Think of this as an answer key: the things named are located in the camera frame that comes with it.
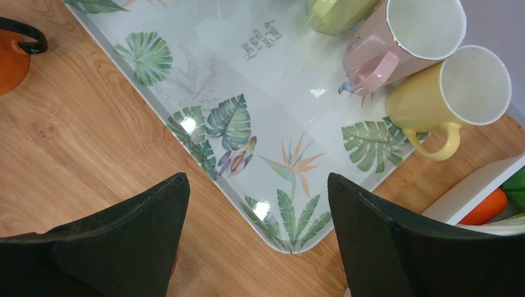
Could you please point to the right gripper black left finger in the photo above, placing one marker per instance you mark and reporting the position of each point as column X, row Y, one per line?
column 128, row 249

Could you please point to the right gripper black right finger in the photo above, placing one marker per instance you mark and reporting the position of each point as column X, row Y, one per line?
column 388, row 250

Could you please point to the pale yellow mug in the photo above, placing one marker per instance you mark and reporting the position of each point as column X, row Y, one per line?
column 470, row 88

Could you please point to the pink mug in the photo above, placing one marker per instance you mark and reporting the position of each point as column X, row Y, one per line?
column 401, row 38

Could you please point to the orange mug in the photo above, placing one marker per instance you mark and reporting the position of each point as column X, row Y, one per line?
column 18, row 42

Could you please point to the light green faceted mug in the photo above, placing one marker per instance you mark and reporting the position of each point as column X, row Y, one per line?
column 337, row 16

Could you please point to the white vegetable tub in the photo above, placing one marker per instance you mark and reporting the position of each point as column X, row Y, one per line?
column 455, row 204

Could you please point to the orange toy pumpkin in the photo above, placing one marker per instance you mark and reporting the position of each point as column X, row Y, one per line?
column 487, row 210

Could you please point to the white napa cabbage toy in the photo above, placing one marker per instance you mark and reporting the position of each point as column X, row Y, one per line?
column 516, row 220

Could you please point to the green bok choy toy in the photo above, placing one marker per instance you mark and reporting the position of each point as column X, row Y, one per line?
column 513, row 187

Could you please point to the leaf pattern tray mat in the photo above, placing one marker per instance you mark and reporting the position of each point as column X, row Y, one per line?
column 254, row 95

